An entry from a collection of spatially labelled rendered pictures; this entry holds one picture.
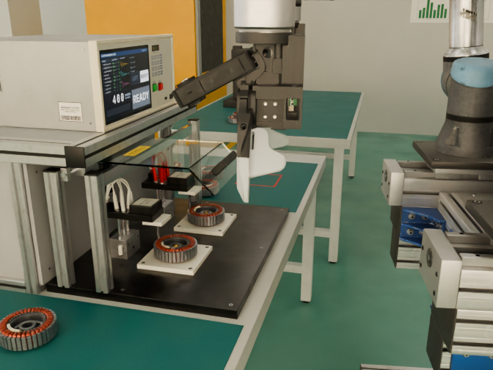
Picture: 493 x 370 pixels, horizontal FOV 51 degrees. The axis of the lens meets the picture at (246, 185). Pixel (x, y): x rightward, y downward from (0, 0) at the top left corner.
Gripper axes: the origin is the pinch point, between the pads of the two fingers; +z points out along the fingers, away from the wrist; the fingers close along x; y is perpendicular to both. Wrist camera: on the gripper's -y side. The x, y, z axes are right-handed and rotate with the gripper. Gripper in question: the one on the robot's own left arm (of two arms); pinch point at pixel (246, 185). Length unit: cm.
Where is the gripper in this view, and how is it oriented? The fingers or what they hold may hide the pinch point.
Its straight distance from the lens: 69.7
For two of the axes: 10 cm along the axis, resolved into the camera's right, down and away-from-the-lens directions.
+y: 9.9, 0.4, -1.0
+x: 1.1, -3.1, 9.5
